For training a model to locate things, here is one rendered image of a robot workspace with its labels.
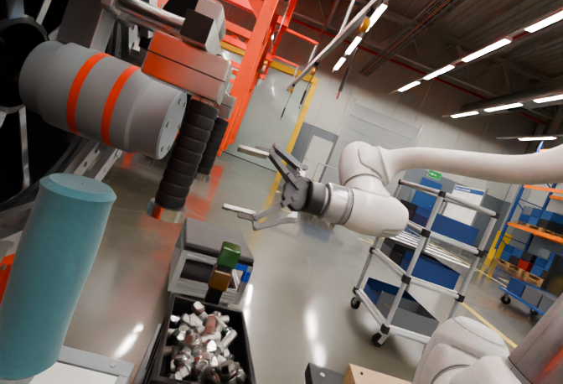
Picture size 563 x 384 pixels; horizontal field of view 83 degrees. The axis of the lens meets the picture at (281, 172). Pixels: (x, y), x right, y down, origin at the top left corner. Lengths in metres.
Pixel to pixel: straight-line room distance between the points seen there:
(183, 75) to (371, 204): 0.50
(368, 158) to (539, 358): 0.48
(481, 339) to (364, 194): 0.38
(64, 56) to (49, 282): 0.31
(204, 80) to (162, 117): 0.16
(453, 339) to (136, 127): 0.75
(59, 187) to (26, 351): 0.22
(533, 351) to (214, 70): 0.63
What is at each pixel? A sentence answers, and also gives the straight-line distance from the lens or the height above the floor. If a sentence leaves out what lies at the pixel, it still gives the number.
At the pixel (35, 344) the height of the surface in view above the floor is 0.53.
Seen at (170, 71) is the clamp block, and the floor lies 0.91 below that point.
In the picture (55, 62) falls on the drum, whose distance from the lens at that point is 0.58.
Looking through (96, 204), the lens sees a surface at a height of 0.73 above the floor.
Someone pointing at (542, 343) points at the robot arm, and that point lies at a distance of 0.69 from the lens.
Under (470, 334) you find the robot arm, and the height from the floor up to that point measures 0.66.
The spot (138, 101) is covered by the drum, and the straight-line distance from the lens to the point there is 0.53.
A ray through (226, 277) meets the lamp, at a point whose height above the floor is 0.60.
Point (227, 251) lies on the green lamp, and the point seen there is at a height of 0.65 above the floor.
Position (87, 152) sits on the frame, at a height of 0.72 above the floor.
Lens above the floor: 0.87
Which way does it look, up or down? 3 degrees down
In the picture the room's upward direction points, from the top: 21 degrees clockwise
